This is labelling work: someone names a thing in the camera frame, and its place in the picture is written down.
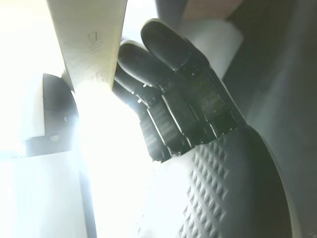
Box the beige book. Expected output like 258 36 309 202
46 0 128 91

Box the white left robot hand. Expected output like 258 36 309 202
23 18 300 238

